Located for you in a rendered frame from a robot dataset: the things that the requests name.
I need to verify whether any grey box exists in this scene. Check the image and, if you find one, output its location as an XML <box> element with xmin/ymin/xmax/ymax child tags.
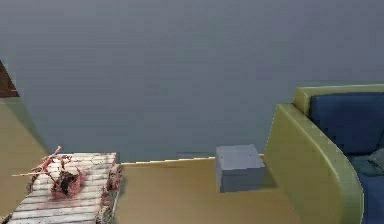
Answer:
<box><xmin>215</xmin><ymin>144</ymin><xmax>266</xmax><ymax>194</ymax></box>

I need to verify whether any green sofa with blue cushions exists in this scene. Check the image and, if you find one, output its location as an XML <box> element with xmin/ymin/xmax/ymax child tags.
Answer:
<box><xmin>264</xmin><ymin>83</ymin><xmax>384</xmax><ymax>224</ymax></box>

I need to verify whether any red twig plant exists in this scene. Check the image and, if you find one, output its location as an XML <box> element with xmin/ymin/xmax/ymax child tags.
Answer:
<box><xmin>12</xmin><ymin>145</ymin><xmax>86</xmax><ymax>200</ymax></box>

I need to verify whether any white slatted wooden table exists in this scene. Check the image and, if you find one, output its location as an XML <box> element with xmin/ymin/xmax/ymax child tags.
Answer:
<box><xmin>5</xmin><ymin>152</ymin><xmax>122</xmax><ymax>224</ymax></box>

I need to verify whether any grey object on sofa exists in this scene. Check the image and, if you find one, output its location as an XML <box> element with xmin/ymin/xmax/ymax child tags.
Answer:
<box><xmin>353</xmin><ymin>147</ymin><xmax>384</xmax><ymax>177</ymax></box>

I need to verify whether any dark brown wall fixture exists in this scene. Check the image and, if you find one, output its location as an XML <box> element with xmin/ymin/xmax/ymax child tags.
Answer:
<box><xmin>0</xmin><ymin>60</ymin><xmax>20</xmax><ymax>99</ymax></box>

